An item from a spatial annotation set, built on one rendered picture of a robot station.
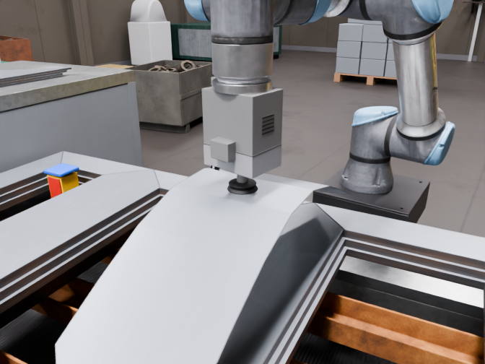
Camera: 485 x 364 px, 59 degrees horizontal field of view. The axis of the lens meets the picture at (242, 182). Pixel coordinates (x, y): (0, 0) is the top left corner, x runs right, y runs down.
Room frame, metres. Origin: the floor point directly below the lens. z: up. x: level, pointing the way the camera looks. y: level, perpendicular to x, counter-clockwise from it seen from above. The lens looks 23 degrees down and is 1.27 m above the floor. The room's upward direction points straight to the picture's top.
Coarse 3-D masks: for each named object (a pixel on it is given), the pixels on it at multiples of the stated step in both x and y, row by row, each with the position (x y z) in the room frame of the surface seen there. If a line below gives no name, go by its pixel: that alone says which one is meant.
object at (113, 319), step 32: (96, 288) 0.41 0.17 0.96; (128, 288) 0.40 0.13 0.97; (96, 320) 0.37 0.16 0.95; (128, 320) 0.36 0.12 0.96; (160, 320) 0.36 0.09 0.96; (192, 320) 0.35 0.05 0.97; (96, 352) 0.34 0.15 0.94; (128, 352) 0.33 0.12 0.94; (160, 352) 0.32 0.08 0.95; (192, 352) 0.32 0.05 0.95
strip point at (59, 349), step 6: (60, 348) 0.35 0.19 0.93; (66, 348) 0.35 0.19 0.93; (60, 354) 0.34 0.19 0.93; (66, 354) 0.34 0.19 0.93; (72, 354) 0.34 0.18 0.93; (78, 354) 0.34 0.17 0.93; (60, 360) 0.34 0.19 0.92; (66, 360) 0.34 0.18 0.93; (72, 360) 0.33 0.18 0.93; (78, 360) 0.33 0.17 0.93; (84, 360) 0.33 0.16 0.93; (90, 360) 0.33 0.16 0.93
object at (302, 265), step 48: (0, 192) 0.93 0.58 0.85; (96, 240) 0.74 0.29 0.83; (288, 240) 0.69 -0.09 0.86; (336, 240) 0.69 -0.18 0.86; (384, 240) 0.69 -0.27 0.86; (0, 288) 0.56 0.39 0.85; (288, 288) 0.54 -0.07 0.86; (480, 288) 0.60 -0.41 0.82; (240, 336) 0.44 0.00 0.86; (288, 336) 0.46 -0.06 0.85
